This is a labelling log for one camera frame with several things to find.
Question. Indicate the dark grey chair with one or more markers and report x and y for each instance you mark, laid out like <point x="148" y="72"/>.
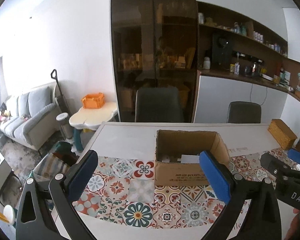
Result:
<point x="158" y="105"/>
<point x="242" y="112"/>

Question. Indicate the cream flower-shaped side table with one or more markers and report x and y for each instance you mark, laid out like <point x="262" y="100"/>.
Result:
<point x="91" y="119"/>

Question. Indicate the brown cardboard box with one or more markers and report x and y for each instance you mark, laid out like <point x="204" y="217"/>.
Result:
<point x="177" y="156"/>

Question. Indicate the dark glass display cabinet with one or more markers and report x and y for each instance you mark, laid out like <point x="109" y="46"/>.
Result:
<point x="154" y="44"/>

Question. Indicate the white long power bank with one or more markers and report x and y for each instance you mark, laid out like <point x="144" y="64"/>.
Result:
<point x="189" y="159"/>

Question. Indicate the woven wicker box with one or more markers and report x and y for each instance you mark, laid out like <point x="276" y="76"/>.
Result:
<point x="284" y="136"/>

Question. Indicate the black coffee machine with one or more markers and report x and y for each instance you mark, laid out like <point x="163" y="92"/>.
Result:
<point x="221" y="52"/>

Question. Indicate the white cylindrical air purifier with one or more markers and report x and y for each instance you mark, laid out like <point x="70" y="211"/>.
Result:
<point x="66" y="130"/>

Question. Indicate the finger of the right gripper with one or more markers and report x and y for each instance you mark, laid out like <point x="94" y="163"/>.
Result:
<point x="294" y="155"/>

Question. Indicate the dark grey chair left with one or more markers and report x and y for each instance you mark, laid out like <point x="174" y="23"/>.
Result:
<point x="158" y="105"/>

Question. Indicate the striped fabric chair cushion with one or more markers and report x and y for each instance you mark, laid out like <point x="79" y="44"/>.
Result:
<point x="48" y="167"/>

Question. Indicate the patterned tile table mat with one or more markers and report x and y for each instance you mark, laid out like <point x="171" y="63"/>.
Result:
<point x="122" y="191"/>

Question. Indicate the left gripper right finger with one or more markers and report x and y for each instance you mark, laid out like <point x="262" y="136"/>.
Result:
<point x="223" y="184"/>

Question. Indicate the orange plastic crate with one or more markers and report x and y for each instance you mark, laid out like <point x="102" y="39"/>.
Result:
<point x="93" y="101"/>

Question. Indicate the white square power adapter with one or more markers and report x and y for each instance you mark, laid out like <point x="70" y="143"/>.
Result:
<point x="166" y="159"/>

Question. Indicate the upright vacuum cleaner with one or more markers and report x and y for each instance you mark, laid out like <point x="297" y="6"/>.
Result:
<point x="60" y="99"/>

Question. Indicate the dark grey chair right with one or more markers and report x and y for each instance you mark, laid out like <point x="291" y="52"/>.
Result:
<point x="242" y="112"/>

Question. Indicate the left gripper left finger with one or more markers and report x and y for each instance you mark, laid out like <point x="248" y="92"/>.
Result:
<point x="67" y="188"/>

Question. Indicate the wooden wall shelf unit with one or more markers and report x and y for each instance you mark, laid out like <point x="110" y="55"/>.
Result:
<point x="251" y="41"/>

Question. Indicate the white jar on counter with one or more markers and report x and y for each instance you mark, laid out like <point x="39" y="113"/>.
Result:
<point x="206" y="63"/>

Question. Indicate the grey sofa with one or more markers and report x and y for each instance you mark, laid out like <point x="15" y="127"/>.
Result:
<point x="32" y="117"/>

